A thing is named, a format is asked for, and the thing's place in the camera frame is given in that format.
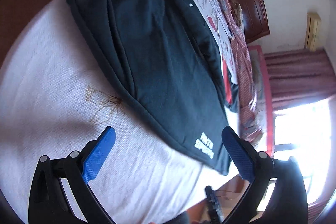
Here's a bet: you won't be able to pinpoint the red patterned quilt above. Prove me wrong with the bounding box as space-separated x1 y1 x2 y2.
218 0 262 146

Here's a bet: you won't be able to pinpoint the dark navy sweatpants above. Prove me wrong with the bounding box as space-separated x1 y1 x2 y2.
67 0 230 175

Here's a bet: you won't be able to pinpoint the mauve window curtain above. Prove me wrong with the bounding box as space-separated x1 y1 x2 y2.
264 48 335 110

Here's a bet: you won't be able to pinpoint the wall air conditioner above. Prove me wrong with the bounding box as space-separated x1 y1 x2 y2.
305 12 321 51

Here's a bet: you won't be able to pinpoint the pink framed board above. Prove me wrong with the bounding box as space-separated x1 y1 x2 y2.
248 46 274 157

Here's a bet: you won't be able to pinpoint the white floral bed sheet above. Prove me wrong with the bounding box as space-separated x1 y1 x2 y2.
1 0 238 223

